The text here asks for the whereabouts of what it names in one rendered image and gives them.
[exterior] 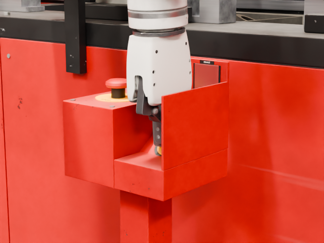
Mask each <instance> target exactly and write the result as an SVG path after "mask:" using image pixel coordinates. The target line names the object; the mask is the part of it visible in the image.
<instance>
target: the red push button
mask: <svg viewBox="0 0 324 243"><path fill-rule="evenodd" d="M105 85H106V87H107V88H111V98H125V88H127V79H124V78H113V79H109V80H107V81H106V84H105Z"/></svg>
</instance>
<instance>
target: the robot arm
mask: <svg viewBox="0 0 324 243"><path fill-rule="evenodd" d="M127 6H128V21H129V27H130V28H134V29H133V34H132V35H131V36H130V37H129V42H128V50H127V95H128V100H129V102H131V103H136V113H137V114H139V115H148V117H149V120H150V121H152V128H153V143H154V145H155V146H158V147H162V95H168V94H173V93H177V92H181V91H186V90H190V89H191V86H192V71H191V59H190V51H189V42H188V38H187V33H186V29H185V27H184V26H185V25H187V24H188V7H187V0H127ZM158 108H159V109H158Z"/></svg>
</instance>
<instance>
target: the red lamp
mask: <svg viewBox="0 0 324 243"><path fill-rule="evenodd" d="M218 77H219V66H214V65H205V64H195V82H194V88H199V87H204V86H208V85H212V84H217V83H218Z"/></svg>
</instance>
